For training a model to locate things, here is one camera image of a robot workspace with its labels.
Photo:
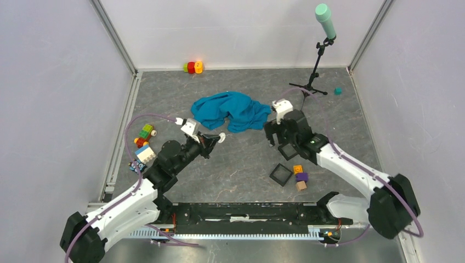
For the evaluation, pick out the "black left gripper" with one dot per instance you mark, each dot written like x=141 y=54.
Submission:
x=207 y=143

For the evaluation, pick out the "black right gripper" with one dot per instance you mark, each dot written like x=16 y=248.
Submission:
x=272 y=127

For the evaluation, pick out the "small white brooch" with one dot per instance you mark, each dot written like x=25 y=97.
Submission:
x=222 y=137

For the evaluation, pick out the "black square frame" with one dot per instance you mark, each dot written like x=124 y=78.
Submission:
x=287 y=151
x=281 y=174

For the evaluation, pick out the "teal blue cloth garment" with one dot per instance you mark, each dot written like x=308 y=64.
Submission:
x=239 y=110

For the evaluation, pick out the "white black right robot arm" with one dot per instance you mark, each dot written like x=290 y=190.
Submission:
x=388 y=203

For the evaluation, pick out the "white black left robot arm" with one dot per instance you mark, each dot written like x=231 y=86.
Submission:
x=87 y=238

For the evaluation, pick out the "orange toy block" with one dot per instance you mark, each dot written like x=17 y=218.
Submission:
x=297 y=169

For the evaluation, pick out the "black tripod microphone stand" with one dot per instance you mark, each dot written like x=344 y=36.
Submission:
x=320 y=52

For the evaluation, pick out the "purple toy block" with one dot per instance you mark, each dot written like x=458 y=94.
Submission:
x=302 y=177

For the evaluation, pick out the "tan wooden cube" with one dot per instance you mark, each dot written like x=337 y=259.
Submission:
x=301 y=185

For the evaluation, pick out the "colourful toy block train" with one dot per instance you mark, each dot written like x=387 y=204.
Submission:
x=146 y=133

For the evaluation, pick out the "green red orange toy stack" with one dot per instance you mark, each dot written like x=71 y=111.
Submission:
x=193 y=67

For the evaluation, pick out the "mint green microphone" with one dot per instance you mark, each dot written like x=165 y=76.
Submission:
x=323 y=16

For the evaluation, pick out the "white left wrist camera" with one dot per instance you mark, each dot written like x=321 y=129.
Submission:
x=189 y=127

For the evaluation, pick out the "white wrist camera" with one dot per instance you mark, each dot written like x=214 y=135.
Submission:
x=189 y=127
x=281 y=108

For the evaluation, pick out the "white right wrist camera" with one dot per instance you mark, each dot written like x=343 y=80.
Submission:
x=281 y=108

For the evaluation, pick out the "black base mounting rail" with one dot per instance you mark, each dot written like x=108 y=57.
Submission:
x=247 y=218

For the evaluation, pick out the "white slotted cable duct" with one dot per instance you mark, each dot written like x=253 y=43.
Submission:
x=311 y=234

